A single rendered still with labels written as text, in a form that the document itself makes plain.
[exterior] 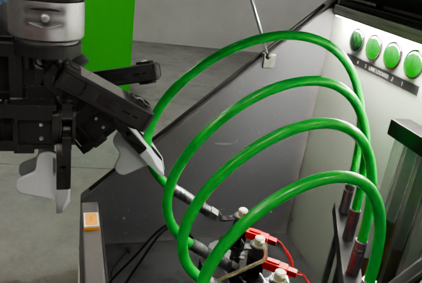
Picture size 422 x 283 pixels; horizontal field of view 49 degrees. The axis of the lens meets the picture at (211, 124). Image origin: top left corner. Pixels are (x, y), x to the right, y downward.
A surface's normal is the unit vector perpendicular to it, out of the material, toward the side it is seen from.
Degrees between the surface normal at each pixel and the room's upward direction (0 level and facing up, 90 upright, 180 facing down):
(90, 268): 0
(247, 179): 90
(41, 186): 93
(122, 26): 90
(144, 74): 79
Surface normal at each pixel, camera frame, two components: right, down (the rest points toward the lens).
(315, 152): -0.96, -0.01
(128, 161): 0.07, 0.14
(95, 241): 0.13, -0.92
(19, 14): -0.40, 0.29
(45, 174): 0.25, 0.43
